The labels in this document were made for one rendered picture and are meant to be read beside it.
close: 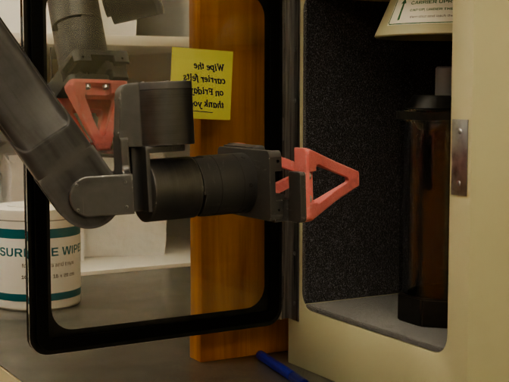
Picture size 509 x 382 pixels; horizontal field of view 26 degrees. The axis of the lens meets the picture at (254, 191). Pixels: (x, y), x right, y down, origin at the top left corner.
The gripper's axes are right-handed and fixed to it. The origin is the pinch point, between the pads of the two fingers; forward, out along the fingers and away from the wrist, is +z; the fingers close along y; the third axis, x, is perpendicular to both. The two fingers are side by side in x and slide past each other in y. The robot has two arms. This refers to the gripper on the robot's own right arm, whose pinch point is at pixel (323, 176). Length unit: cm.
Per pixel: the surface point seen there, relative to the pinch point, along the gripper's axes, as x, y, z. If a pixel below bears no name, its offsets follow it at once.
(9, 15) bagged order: -23, 118, 5
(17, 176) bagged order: 8, 115, 4
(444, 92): -7.7, -0.8, 14.8
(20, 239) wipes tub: 12, 62, -12
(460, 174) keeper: -0.5, -13.0, 6.6
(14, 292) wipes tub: 20, 63, -13
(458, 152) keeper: -2.5, -12.6, 6.7
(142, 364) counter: 23.3, 25.4, -9.5
